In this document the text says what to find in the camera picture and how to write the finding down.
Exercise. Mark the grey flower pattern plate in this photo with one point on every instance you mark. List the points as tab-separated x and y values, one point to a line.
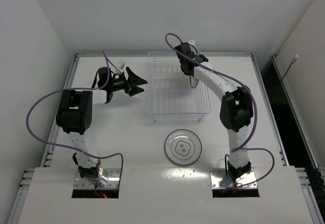
183	147

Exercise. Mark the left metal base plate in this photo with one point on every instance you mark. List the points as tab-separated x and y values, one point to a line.
109	180

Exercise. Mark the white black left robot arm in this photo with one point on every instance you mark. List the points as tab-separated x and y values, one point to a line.
74	116

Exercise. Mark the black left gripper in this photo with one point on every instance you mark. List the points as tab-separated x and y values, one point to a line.
128	83

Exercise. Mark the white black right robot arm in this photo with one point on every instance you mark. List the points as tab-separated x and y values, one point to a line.
236	106

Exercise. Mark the white wire dish rack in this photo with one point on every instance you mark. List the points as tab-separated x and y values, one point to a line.
170	97

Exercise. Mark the metal base plate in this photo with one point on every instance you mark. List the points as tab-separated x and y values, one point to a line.
219	180
109	180

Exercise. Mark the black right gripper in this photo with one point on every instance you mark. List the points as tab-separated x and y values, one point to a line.
189	71

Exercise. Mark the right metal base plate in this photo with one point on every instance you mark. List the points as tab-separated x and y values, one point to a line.
219	180

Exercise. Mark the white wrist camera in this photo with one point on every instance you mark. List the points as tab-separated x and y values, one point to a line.
119	67
192	42

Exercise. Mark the orange sunburst ceramic plate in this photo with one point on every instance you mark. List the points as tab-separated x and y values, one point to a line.
193	82

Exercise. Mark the white front cover board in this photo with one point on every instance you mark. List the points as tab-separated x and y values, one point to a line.
164	196

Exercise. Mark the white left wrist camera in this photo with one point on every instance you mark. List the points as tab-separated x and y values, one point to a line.
119	67

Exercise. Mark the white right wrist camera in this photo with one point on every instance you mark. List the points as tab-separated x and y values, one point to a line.
192	42

